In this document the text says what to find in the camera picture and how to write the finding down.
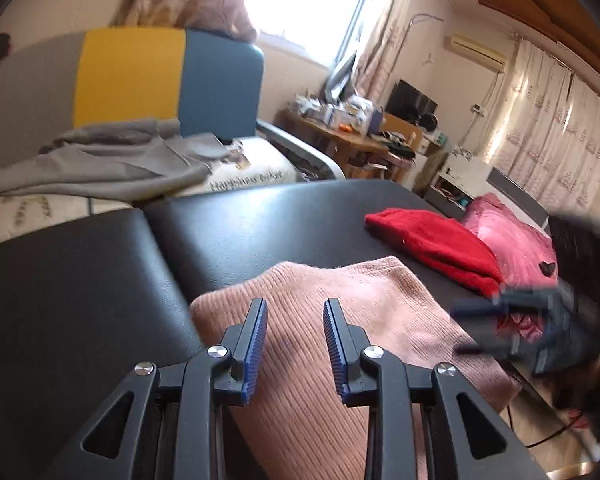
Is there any pink knit sweater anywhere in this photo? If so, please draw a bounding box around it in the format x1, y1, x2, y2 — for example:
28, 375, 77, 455
190, 257, 519, 479

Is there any pink bed blanket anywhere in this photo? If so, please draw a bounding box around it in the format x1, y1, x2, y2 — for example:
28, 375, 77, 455
459, 192, 562, 346

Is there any red knit garment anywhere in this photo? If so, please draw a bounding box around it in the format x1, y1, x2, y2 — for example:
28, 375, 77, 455
364, 208, 504, 298

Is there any white bedside cabinet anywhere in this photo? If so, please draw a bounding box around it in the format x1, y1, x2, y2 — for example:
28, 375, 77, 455
424, 148, 493, 220

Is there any patterned beige curtain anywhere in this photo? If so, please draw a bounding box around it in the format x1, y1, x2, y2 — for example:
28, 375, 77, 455
480, 39, 600, 212

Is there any black computer monitor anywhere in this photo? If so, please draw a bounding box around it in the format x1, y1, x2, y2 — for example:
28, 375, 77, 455
385, 79, 438, 124

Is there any cluttered wooden desk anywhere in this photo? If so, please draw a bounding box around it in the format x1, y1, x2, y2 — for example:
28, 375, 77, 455
275, 94, 422, 184

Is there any grey garment on chair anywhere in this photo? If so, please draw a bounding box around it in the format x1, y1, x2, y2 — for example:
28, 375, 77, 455
0, 118, 230, 202

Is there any white printed seat cushion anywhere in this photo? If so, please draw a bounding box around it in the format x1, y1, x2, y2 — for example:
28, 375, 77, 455
0, 130, 298, 243

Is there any grey yellow blue chair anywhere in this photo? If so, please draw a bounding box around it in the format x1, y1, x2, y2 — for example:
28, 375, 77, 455
0, 27, 343, 179

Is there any white wall air conditioner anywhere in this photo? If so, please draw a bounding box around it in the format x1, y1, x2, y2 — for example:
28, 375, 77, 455
444, 34, 508, 73

